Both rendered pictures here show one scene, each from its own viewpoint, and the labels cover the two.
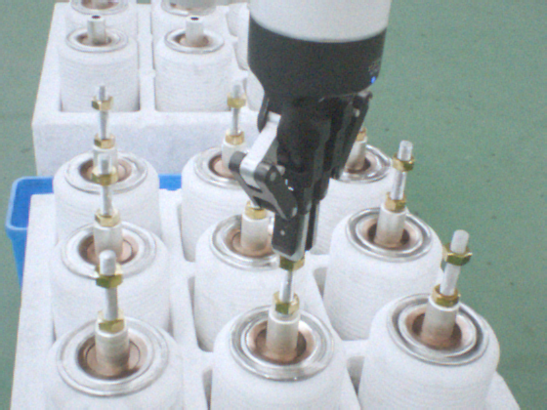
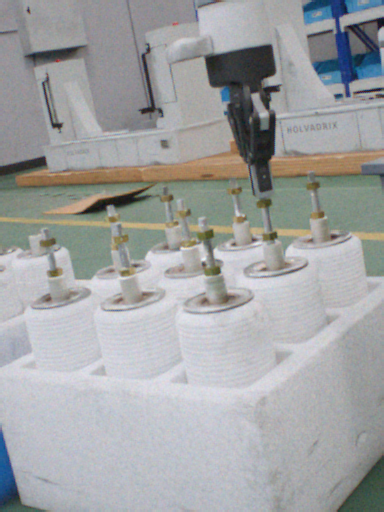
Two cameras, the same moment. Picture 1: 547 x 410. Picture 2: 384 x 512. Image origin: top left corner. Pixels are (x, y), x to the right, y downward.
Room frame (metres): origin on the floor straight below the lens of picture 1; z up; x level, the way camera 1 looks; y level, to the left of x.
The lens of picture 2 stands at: (-0.21, 0.59, 0.47)
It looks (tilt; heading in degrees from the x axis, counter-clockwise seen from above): 12 degrees down; 322
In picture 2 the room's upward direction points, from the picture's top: 11 degrees counter-clockwise
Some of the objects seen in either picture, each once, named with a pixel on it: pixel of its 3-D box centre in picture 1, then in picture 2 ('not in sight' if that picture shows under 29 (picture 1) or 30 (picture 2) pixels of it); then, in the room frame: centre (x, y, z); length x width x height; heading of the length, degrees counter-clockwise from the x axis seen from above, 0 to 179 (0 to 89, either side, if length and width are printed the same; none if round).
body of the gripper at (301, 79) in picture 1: (311, 82); (244, 88); (0.42, -0.02, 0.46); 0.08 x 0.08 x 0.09
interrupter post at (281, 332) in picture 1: (282, 329); (273, 257); (0.42, -0.01, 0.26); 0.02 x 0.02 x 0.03
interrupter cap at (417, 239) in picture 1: (389, 234); (244, 243); (0.56, -0.10, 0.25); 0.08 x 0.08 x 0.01
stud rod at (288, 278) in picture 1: (287, 282); (267, 220); (0.42, -0.01, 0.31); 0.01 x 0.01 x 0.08; 14
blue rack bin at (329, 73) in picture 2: not in sight; (344, 69); (4.33, -4.99, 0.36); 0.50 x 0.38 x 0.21; 87
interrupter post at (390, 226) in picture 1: (391, 222); (242, 234); (0.56, -0.10, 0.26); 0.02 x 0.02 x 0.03
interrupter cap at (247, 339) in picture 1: (280, 343); (275, 268); (0.42, -0.01, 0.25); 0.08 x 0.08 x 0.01
